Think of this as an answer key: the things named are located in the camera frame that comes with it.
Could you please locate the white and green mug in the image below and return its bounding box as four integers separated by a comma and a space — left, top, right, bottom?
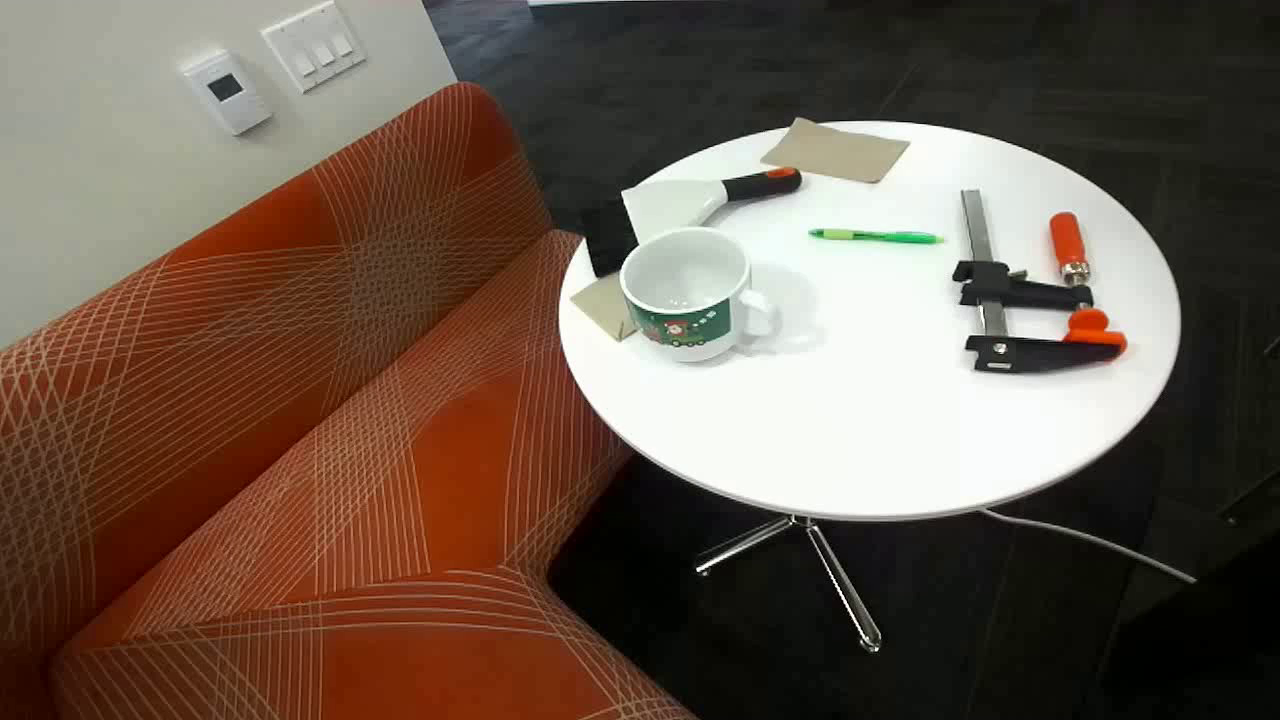
619, 229, 780, 363

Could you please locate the tan sandpaper sheet near mug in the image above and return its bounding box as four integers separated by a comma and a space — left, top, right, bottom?
573, 276, 638, 341

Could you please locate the black block on table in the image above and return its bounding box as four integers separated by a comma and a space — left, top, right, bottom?
586, 198, 638, 276

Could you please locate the green pen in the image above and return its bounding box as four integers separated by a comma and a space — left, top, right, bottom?
808, 229, 945, 243

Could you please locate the round white table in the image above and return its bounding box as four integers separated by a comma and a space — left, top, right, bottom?
561, 122, 1180, 567

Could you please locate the tan sandpaper sheet far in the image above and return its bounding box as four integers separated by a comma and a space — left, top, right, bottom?
765, 115, 910, 186

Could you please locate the orange patterned sofa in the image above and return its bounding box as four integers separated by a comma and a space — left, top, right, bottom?
0, 84, 693, 720

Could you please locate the orange black bar clamp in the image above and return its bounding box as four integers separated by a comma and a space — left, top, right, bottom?
953, 189, 1128, 376

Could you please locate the white light switch plate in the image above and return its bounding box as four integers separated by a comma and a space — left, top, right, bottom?
266, 0, 365, 92

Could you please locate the white wall thermostat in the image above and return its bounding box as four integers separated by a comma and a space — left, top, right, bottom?
179, 50, 272, 137

